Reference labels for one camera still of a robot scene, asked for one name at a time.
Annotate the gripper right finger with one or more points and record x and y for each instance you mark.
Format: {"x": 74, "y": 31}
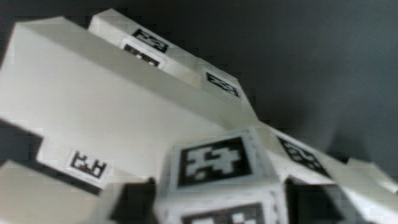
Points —
{"x": 317, "y": 204}

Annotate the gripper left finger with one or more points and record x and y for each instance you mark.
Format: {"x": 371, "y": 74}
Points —
{"x": 132, "y": 210}

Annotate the white tagged nut cube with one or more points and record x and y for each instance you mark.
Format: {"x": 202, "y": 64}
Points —
{"x": 298, "y": 160}
{"x": 220, "y": 188}

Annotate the white chair back frame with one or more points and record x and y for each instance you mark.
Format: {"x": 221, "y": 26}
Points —
{"x": 115, "y": 112}

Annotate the white chair seat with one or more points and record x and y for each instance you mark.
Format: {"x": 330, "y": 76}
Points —
{"x": 143, "y": 43}

